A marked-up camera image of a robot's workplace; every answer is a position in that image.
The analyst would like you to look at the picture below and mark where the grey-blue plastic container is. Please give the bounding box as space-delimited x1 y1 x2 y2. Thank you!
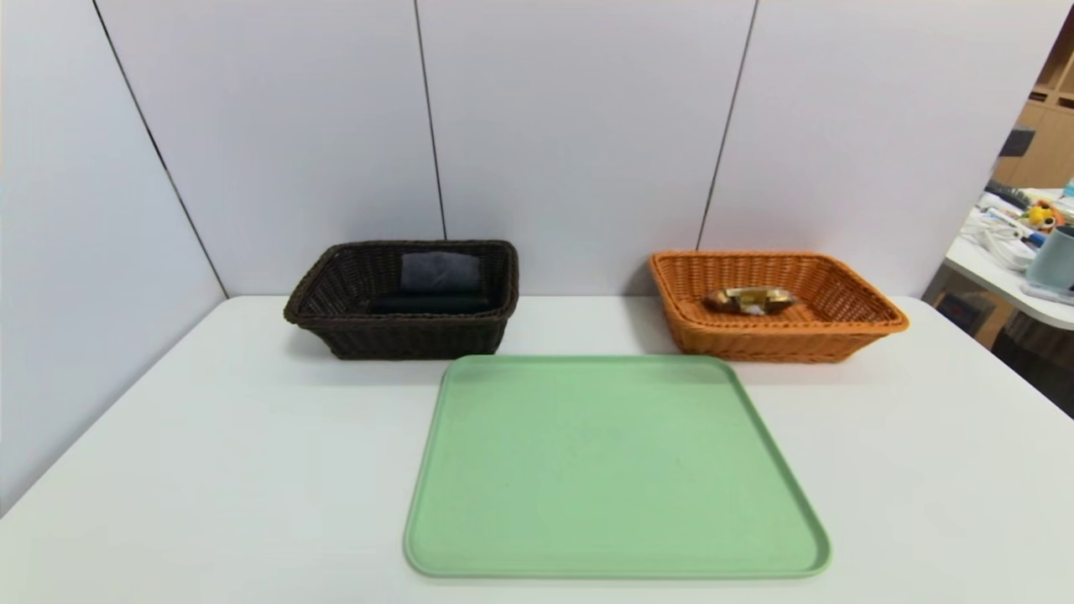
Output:
1022 225 1074 305

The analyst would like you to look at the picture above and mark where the orange wicker basket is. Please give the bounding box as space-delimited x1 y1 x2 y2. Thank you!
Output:
648 250 910 363

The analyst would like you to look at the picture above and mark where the wooden shelf unit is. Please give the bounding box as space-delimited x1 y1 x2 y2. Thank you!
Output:
990 17 1074 190

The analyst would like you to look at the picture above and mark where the dark brown wicker basket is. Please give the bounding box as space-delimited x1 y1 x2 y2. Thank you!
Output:
283 240 519 362

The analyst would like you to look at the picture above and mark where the white background table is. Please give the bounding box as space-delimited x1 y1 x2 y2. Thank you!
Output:
944 189 1074 331

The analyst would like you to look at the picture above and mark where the black cloth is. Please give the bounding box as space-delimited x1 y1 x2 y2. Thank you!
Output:
369 292 491 316

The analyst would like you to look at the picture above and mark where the clear-wrapped brown snack bar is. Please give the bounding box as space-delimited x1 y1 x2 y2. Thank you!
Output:
703 286 799 317

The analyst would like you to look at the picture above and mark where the grey towel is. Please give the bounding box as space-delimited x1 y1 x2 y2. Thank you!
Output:
399 251 482 294

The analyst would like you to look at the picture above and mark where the light green plastic tray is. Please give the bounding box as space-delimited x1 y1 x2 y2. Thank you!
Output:
403 354 832 580

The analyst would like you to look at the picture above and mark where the brown cardboard box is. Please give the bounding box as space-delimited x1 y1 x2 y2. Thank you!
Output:
933 289 999 341

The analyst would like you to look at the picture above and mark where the black office chair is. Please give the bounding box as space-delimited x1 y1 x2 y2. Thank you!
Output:
994 315 1074 417

